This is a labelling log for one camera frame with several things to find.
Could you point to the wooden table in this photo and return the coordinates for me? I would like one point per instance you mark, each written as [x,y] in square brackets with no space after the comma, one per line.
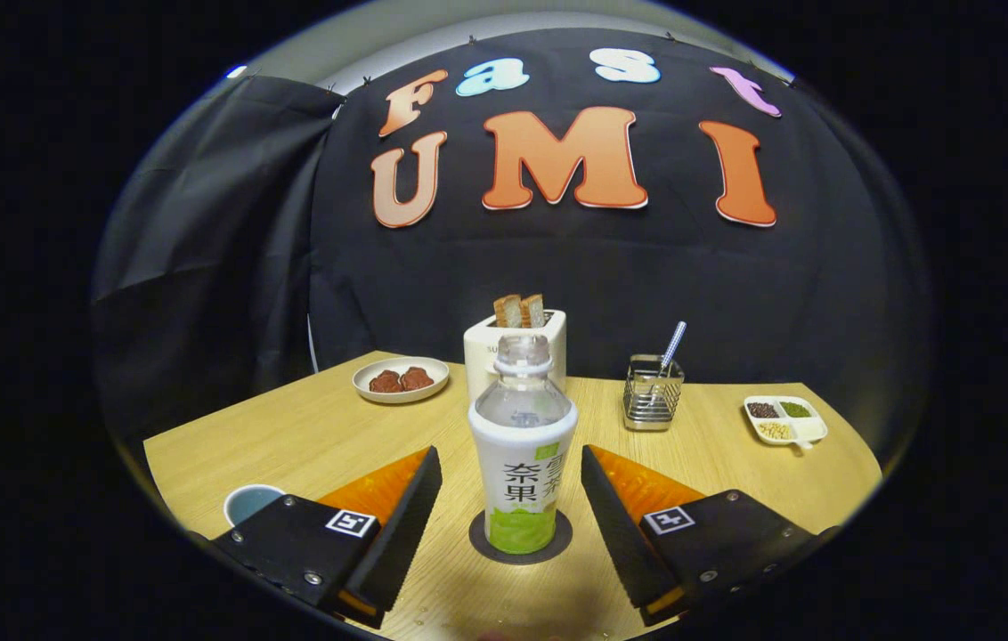
[718,472]

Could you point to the cream toaster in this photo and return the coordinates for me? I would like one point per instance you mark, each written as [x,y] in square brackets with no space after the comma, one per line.
[479,356]

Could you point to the brown cookie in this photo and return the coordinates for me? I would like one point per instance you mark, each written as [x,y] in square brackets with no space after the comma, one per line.
[417,378]
[385,382]

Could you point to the toast slice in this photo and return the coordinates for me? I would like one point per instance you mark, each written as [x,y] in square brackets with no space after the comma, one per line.
[508,312]
[534,311]

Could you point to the white divided dish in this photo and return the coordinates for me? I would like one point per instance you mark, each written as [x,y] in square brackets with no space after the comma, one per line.
[811,430]

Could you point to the clear bottle white green label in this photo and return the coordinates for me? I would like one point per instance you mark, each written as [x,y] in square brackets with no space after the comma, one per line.
[522,445]

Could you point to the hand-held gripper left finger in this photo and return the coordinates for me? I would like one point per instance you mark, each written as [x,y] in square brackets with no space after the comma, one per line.
[402,525]

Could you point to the white cup blue inside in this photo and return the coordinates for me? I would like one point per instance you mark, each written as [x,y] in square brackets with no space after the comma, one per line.
[250,504]

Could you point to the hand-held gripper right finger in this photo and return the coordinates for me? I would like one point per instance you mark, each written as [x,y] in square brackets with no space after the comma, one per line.
[621,525]

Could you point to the dark brown round coaster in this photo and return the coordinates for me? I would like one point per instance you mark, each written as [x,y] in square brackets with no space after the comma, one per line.
[563,534]

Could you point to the small white oval plate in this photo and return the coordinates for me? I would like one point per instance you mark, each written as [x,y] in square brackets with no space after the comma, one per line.
[401,397]

